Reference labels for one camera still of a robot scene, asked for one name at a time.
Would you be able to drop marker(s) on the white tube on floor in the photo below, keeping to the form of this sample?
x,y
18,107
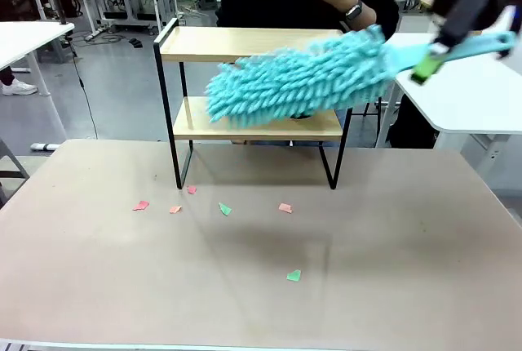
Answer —
x,y
45,147

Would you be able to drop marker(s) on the black bag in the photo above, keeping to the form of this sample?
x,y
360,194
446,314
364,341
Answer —
x,y
412,126

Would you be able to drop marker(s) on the red paper scrap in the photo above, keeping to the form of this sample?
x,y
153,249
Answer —
x,y
141,205
191,189

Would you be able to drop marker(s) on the turquoise chenille duster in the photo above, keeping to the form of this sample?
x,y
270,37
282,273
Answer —
x,y
306,77

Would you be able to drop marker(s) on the pink paper scrap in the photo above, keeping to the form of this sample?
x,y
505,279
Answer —
x,y
285,207

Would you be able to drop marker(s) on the green paper scrap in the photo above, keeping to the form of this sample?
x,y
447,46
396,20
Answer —
x,y
224,208
293,275

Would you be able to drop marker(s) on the white power strip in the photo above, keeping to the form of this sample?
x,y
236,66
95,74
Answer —
x,y
95,34

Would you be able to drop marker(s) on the black floor object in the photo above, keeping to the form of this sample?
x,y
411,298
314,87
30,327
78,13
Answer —
x,y
135,43

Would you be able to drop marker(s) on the black green-tipped right gripper finger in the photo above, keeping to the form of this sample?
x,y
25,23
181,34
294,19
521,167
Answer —
x,y
505,32
428,67

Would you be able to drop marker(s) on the background person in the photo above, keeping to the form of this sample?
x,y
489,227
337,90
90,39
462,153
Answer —
x,y
14,0

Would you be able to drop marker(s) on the white side table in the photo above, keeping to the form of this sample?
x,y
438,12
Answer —
x,y
28,38

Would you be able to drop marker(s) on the grey chair frame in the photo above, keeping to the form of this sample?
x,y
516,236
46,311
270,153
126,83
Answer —
x,y
12,171

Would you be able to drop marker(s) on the white angled-corner table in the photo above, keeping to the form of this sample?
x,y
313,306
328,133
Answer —
x,y
469,102

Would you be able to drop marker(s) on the orange paper scrap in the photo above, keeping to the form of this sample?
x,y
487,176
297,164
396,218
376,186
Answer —
x,y
175,209

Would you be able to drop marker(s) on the two-tier wooden black-frame shelf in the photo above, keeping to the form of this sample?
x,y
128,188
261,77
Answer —
x,y
195,47

